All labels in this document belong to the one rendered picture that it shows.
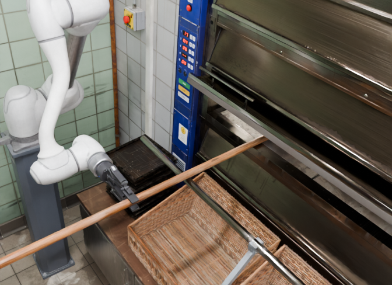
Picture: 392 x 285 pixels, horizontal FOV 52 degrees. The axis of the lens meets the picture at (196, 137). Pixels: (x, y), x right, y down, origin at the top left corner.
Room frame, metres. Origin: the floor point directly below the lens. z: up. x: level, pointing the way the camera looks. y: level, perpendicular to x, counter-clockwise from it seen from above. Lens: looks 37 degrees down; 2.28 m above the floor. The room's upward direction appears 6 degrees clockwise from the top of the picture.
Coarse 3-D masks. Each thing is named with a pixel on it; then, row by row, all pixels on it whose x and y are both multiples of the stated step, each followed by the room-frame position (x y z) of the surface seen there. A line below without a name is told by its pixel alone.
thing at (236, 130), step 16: (224, 128) 1.57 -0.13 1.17; (240, 128) 1.57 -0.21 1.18; (240, 144) 1.49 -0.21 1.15; (272, 160) 1.36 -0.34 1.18; (288, 176) 1.28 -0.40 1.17; (304, 176) 1.27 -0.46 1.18; (304, 192) 1.21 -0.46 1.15; (320, 192) 1.19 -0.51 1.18; (336, 208) 1.10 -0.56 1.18; (352, 208) 1.11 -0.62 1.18; (352, 224) 1.04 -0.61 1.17; (368, 224) 1.04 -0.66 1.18; (368, 240) 0.99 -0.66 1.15; (384, 240) 0.97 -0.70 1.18
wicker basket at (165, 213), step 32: (192, 192) 1.56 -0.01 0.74; (224, 192) 1.48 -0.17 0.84; (160, 224) 1.42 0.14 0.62; (192, 224) 1.47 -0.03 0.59; (224, 224) 1.40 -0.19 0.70; (256, 224) 1.30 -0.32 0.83; (160, 256) 1.25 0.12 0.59; (192, 256) 1.26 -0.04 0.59; (224, 256) 1.28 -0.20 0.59; (256, 256) 1.22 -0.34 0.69
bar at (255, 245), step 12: (144, 144) 1.41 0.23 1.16; (156, 156) 1.34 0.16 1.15; (192, 180) 1.19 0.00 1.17; (204, 192) 1.13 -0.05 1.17; (216, 204) 1.07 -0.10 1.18; (228, 216) 1.02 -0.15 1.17; (240, 228) 0.96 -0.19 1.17; (252, 240) 0.92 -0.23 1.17; (252, 252) 0.89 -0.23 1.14; (264, 252) 0.87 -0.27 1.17; (240, 264) 0.87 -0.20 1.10; (276, 264) 0.83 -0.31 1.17; (228, 276) 0.85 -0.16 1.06; (288, 276) 0.79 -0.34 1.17
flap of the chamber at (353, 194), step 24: (216, 96) 1.43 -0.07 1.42; (240, 96) 1.49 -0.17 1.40; (264, 120) 1.31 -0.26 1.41; (288, 120) 1.36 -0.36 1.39; (312, 144) 1.20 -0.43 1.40; (312, 168) 1.06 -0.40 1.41; (336, 168) 1.06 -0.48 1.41; (360, 168) 1.10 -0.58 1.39; (384, 192) 0.98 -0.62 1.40; (384, 216) 0.86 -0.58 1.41
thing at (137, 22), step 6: (126, 6) 2.11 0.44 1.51; (126, 12) 2.08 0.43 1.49; (132, 12) 2.04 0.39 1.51; (138, 12) 2.05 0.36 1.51; (144, 12) 2.08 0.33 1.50; (132, 18) 2.04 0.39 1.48; (138, 18) 2.05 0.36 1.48; (144, 18) 2.08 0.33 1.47; (126, 24) 2.09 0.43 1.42; (132, 24) 2.04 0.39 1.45; (138, 24) 2.05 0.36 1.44; (144, 24) 2.08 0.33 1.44
